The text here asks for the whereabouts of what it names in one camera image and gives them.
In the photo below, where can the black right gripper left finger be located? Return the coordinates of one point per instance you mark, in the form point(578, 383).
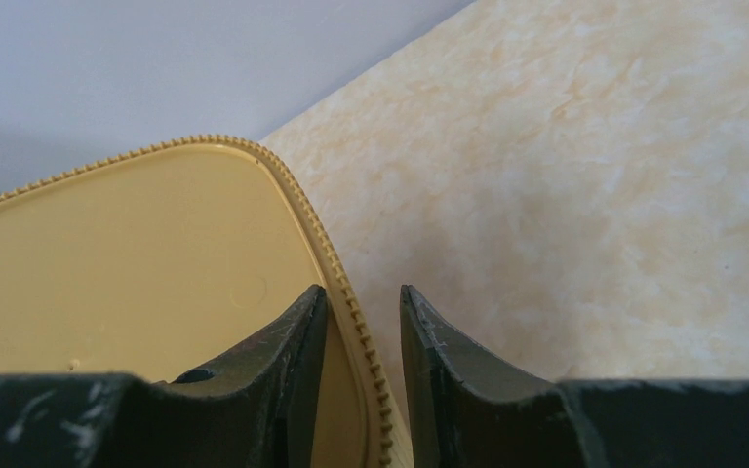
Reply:
point(254, 405)

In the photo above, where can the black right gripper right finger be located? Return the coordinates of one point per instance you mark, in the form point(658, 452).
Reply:
point(470, 408)

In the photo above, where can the yellow ribbed trash bin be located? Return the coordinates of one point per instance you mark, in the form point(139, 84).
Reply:
point(156, 261)

